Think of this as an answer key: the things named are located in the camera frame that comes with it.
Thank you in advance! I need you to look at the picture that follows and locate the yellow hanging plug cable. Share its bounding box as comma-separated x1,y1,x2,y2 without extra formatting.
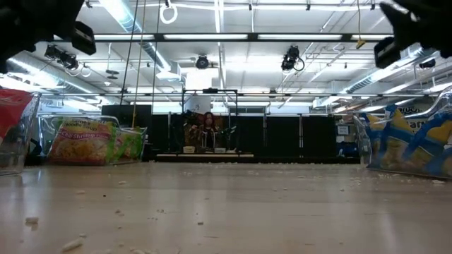
355,0,367,49

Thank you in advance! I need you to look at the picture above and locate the round black ceiling device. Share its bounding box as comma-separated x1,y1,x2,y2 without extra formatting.
195,54,210,71

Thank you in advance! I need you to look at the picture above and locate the green lime shrimp ramen packet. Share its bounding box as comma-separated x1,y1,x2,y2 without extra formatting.
112,127,146,162
47,119,118,167

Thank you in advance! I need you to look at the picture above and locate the black hanging cable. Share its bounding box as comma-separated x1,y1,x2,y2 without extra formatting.
119,0,141,106

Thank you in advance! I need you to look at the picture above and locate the white LED light strip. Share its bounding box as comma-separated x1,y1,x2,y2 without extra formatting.
351,34,393,40
257,33,343,40
163,33,249,40
93,34,155,40

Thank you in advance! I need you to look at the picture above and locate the large silver ceiling duct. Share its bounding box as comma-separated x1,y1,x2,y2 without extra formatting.
0,52,107,103

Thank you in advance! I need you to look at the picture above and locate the white cable ring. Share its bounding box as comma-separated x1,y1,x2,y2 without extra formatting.
159,2,179,25

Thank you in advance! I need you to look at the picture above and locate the black ceiling camera with cable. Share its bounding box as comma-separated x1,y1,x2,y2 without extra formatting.
280,44,306,72

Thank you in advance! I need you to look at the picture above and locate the silver ventilation duct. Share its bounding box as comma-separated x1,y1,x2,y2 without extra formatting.
98,0,173,71

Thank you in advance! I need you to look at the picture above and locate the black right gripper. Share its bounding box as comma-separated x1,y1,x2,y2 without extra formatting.
374,0,452,70

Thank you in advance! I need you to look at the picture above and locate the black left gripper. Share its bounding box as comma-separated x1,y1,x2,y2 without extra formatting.
35,0,97,56

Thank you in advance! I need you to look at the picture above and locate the person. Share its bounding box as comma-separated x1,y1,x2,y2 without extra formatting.
190,111,227,151

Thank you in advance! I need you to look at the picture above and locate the red Maruchan ramen packet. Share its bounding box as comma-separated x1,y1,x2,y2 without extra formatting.
0,87,35,139

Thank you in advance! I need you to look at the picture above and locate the clear plastic bin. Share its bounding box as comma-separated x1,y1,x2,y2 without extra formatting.
352,86,452,180
0,90,43,176
37,113,148,166

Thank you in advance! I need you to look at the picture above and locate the black overhead frame beam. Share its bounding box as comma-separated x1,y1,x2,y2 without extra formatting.
52,32,395,43

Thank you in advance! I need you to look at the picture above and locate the white noodle crumb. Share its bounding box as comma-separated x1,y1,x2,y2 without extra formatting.
61,237,85,253

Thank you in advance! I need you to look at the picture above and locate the black ceiling camera cluster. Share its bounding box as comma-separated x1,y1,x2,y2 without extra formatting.
44,44,79,71

